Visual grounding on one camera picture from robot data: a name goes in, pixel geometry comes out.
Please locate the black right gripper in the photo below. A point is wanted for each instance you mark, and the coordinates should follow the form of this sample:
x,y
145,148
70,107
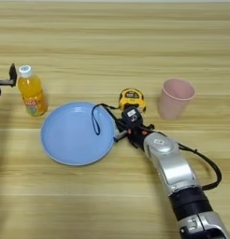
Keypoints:
x,y
137,135

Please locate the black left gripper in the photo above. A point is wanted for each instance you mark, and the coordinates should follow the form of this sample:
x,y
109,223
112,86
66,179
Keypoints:
x,y
0,83

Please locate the black pen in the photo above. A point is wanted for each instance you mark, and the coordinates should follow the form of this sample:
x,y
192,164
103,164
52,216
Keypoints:
x,y
110,114

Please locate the pink plastic cup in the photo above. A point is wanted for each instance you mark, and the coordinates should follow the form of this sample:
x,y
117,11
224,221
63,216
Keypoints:
x,y
174,101

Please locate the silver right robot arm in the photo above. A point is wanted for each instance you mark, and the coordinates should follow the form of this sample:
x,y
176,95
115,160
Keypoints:
x,y
173,168

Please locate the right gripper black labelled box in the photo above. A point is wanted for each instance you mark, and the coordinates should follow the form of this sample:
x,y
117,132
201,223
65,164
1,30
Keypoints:
x,y
132,115

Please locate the orange juice bottle white cap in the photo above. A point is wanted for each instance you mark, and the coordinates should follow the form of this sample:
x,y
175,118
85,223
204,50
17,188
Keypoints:
x,y
32,93

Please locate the light blue round plate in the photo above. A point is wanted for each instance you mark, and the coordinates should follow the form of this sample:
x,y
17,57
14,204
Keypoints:
x,y
73,137

